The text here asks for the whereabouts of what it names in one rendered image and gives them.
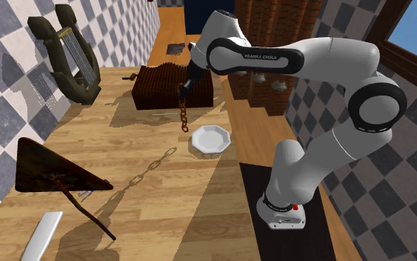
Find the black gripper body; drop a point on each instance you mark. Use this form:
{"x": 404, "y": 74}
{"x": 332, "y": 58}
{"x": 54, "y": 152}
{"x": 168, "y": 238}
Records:
{"x": 195, "y": 74}

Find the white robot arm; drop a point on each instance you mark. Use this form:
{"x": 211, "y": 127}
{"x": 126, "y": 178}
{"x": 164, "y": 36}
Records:
{"x": 338, "y": 50}

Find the dark grey flat square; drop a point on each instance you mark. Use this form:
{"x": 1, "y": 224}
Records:
{"x": 175, "y": 48}

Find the dark brown ridged block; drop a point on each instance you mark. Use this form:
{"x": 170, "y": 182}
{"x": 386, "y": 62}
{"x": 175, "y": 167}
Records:
{"x": 157, "y": 88}

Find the small brown knobbed tool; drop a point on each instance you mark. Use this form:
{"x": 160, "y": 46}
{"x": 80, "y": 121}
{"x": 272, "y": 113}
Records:
{"x": 132, "y": 76}

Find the white octagonal plate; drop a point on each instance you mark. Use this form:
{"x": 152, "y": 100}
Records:
{"x": 211, "y": 139}

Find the dark olive harp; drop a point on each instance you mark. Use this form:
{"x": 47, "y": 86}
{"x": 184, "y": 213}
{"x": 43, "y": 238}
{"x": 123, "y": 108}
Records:
{"x": 69, "y": 85}

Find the dark brown triangular board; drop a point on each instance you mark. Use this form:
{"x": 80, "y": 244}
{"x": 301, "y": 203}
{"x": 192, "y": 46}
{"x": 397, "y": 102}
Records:
{"x": 45, "y": 168}

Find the dark brown stick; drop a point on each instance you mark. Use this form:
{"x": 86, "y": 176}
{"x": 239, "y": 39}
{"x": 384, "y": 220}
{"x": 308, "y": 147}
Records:
{"x": 85, "y": 213}

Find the dark robot stand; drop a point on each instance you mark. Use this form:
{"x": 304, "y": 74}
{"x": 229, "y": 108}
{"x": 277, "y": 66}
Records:
{"x": 287, "y": 245}

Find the white flat slab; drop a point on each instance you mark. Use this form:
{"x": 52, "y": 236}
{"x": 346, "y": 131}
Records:
{"x": 42, "y": 235}

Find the brown framed window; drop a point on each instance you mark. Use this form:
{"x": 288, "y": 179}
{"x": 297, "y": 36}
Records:
{"x": 414, "y": 32}

